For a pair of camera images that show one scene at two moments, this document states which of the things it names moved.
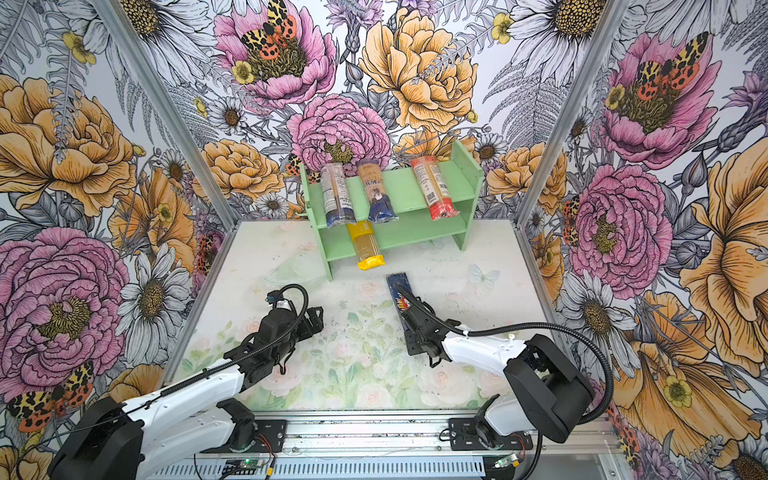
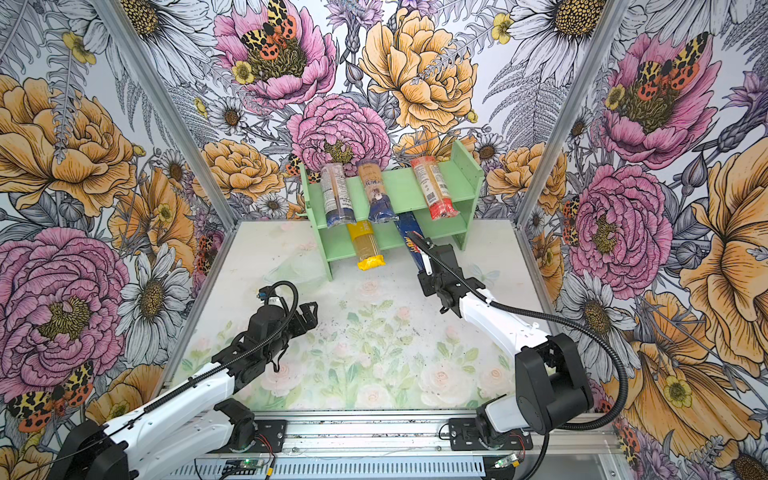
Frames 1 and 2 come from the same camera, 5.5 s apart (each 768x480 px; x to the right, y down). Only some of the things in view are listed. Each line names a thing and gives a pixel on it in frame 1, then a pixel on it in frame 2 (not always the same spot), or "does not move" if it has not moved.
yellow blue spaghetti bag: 380,209 does not move
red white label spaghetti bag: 437,193 does not move
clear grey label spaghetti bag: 337,198 does not move
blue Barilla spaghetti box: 400,302 to 408,223
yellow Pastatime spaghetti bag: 366,245 does not move
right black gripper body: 415,342 to 431,284
